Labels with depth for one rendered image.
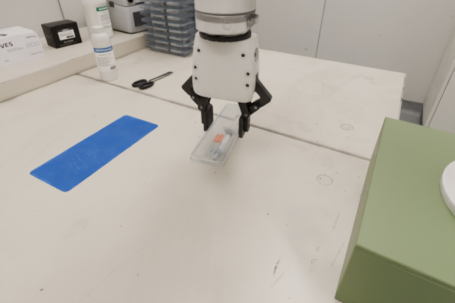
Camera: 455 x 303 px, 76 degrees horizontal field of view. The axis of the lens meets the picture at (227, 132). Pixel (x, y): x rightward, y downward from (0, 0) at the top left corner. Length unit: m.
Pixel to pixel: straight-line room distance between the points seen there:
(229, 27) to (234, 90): 0.10
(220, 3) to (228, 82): 0.11
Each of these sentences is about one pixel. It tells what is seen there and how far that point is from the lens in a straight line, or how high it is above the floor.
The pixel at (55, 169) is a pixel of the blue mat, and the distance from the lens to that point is 0.59.
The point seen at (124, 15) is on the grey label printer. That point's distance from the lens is 1.18.
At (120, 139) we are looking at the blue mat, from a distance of 0.62.
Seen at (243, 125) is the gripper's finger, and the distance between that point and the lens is 0.48.
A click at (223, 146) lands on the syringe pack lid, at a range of 0.46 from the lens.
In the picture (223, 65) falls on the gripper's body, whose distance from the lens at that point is 0.43.
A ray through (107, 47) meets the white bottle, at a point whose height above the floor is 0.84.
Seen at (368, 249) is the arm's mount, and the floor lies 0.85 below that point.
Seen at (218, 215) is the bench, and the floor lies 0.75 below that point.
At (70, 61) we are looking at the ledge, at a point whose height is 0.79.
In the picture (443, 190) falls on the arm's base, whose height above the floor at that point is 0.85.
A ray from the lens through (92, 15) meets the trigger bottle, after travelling 1.14.
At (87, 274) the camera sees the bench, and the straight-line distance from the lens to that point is 0.42.
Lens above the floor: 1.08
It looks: 33 degrees down
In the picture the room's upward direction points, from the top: straight up
